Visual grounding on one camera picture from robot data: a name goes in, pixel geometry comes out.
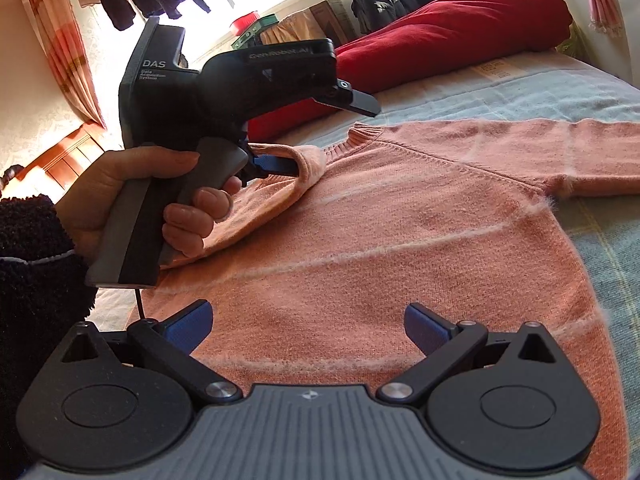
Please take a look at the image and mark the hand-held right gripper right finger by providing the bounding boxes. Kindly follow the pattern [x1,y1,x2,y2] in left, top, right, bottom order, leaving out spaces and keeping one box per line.
[376,302,558,406]

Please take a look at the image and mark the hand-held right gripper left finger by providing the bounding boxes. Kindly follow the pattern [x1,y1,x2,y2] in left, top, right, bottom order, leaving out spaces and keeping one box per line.
[60,299,243,406]

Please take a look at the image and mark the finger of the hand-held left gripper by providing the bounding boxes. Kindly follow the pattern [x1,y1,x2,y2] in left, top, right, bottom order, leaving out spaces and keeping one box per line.
[320,79,381,118]
[239,141,302,182]

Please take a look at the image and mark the salmon pink striped knit sweater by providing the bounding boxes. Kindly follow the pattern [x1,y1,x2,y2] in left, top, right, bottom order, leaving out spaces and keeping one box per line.
[92,120,640,478]

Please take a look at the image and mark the person's left forearm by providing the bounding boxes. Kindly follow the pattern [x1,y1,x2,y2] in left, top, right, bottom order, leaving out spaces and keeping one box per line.
[0,194,98,480]

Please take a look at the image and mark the yellow-brown hanging clothes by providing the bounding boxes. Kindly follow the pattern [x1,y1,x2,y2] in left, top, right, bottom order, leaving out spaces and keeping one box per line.
[260,12,321,46]

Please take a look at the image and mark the person's left hand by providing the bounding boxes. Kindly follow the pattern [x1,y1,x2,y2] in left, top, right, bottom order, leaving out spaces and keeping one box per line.
[65,147,243,263]

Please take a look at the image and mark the red plastic basin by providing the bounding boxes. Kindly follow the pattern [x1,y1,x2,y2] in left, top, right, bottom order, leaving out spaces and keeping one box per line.
[232,11,261,36]

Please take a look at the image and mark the red quilt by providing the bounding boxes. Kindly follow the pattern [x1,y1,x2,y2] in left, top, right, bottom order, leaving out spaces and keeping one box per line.
[247,0,573,143]

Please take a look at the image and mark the blue-grey checked bed sheet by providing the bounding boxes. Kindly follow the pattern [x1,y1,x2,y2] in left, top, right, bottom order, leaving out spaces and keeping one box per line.
[92,50,640,361]

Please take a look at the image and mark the wooden headboard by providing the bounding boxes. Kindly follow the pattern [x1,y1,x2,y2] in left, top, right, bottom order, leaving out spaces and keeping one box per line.
[22,122,121,188]

